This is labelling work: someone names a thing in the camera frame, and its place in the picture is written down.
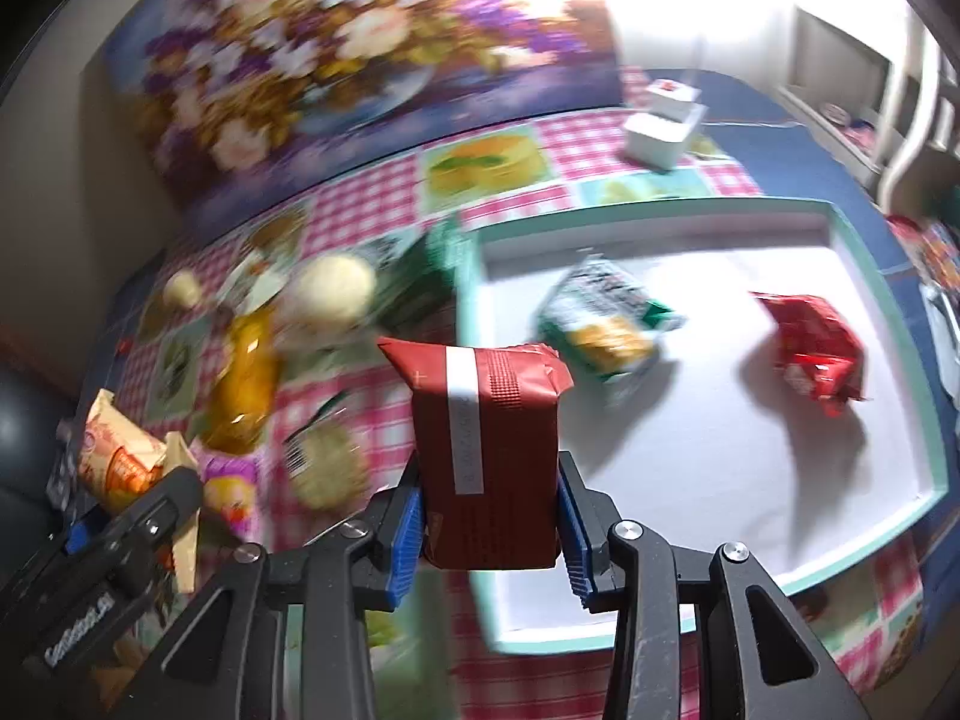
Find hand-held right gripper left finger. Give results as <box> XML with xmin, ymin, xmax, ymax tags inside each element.
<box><xmin>112</xmin><ymin>456</ymin><xmax>428</xmax><ymax>720</ymax></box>

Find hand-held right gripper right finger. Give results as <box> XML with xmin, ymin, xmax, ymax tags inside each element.
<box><xmin>555</xmin><ymin>450</ymin><xmax>875</xmax><ymax>720</ymax></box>

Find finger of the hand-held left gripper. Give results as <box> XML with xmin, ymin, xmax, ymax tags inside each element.
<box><xmin>64</xmin><ymin>467</ymin><xmax>203</xmax><ymax>565</ymax></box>

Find orange cream snack packet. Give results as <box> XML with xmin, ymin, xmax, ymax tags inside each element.
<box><xmin>79</xmin><ymin>388</ymin><xmax>200</xmax><ymax>593</ymax></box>

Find pink snack packet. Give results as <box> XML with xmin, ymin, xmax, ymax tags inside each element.
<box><xmin>196</xmin><ymin>454</ymin><xmax>260</xmax><ymax>542</ymax></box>

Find clear round cookie packet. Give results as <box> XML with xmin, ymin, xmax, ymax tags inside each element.
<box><xmin>283</xmin><ymin>390</ymin><xmax>370</xmax><ymax>511</ymax></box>

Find dark red white-striped snack packet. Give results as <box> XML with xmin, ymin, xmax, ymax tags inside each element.
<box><xmin>376</xmin><ymin>337</ymin><xmax>575</xmax><ymax>569</ymax></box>

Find orange yellow cake packet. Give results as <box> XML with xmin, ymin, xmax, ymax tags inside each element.
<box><xmin>201</xmin><ymin>311</ymin><xmax>282</xmax><ymax>455</ymax></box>

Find teal-rimmed white tray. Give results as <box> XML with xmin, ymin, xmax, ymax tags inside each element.
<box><xmin>454</xmin><ymin>197</ymin><xmax>953</xmax><ymax>653</ymax></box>

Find small round yellow pastry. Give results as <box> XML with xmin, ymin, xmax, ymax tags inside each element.
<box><xmin>163</xmin><ymin>270</ymin><xmax>203</xmax><ymax>310</ymax></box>

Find cream bun clear packet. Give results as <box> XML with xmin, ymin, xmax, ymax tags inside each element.
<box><xmin>289</xmin><ymin>253</ymin><xmax>378</xmax><ymax>332</ymax></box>

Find green snack box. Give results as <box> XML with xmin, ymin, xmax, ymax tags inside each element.
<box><xmin>379</xmin><ymin>214</ymin><xmax>473</xmax><ymax>325</ymax></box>

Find bright red snack packet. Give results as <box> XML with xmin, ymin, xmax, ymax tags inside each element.
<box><xmin>750</xmin><ymin>291</ymin><xmax>869</xmax><ymax>419</ymax></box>

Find pink checkered tablecloth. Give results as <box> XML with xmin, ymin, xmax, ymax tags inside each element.
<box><xmin>101</xmin><ymin>71</ymin><xmax>931</xmax><ymax>720</ymax></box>

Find white power strip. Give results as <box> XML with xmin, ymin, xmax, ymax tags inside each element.
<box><xmin>622</xmin><ymin>79</ymin><xmax>708</xmax><ymax>172</ymax></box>

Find red patterned object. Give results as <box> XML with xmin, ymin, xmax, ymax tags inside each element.
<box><xmin>889</xmin><ymin>214</ymin><xmax>960</xmax><ymax>302</ymax></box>

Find flower painting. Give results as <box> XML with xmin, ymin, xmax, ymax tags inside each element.
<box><xmin>101</xmin><ymin>0</ymin><xmax>627</xmax><ymax>215</ymax></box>

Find white shelf unit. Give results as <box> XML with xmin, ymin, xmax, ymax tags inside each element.
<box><xmin>776</xmin><ymin>4</ymin><xmax>960</xmax><ymax>215</ymax></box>

